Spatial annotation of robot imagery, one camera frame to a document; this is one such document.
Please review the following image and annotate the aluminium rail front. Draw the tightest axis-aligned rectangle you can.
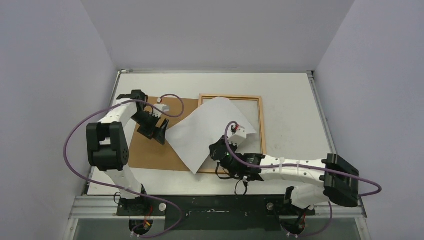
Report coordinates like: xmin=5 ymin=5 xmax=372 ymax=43
xmin=69 ymin=195 xmax=367 ymax=220

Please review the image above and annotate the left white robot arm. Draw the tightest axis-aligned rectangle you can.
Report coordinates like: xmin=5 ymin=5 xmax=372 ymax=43
xmin=86 ymin=90 xmax=170 ymax=216

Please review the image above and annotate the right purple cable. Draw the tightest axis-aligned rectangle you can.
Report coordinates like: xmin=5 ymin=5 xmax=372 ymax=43
xmin=224 ymin=121 xmax=383 ymax=239

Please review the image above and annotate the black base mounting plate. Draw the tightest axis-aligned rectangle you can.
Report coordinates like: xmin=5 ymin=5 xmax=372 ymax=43
xmin=116 ymin=194 xmax=316 ymax=232

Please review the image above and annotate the brown cardboard backing board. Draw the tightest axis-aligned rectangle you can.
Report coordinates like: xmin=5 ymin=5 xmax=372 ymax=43
xmin=128 ymin=98 xmax=199 ymax=172

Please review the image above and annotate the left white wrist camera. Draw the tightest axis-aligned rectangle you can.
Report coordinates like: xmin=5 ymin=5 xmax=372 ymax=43
xmin=152 ymin=97 xmax=170 ymax=118

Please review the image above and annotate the wooden picture frame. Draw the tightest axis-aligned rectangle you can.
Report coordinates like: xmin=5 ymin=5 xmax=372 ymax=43
xmin=198 ymin=93 xmax=267 ymax=154

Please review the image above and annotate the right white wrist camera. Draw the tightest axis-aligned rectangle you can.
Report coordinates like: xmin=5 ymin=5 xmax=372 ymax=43
xmin=228 ymin=124 xmax=247 ymax=147

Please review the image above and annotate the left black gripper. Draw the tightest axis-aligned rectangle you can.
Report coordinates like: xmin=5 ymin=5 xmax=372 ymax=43
xmin=131 ymin=111 xmax=169 ymax=146

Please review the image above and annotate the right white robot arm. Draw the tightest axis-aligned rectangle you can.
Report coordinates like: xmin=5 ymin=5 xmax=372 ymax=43
xmin=209 ymin=139 xmax=360 ymax=215

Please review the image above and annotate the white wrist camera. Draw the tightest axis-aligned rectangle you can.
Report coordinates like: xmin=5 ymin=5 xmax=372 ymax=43
xmin=152 ymin=97 xmax=170 ymax=118
xmin=228 ymin=124 xmax=247 ymax=147

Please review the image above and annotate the printed plant photo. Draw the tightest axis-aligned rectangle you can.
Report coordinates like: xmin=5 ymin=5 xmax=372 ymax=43
xmin=165 ymin=97 xmax=257 ymax=174

